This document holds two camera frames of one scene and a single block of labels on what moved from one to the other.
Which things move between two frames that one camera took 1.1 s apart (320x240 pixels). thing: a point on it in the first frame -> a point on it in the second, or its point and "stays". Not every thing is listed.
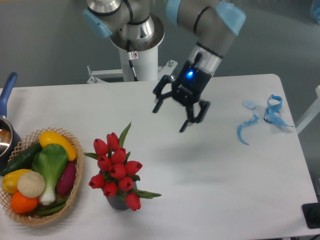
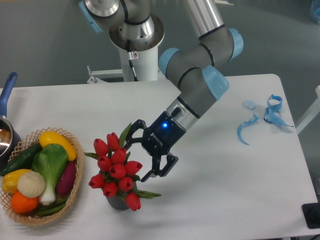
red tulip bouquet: x=117 y=176 stays
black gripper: x=187 y=89 -> x=158 y=139
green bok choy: x=51 y=161 stays
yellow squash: x=49 y=137 stays
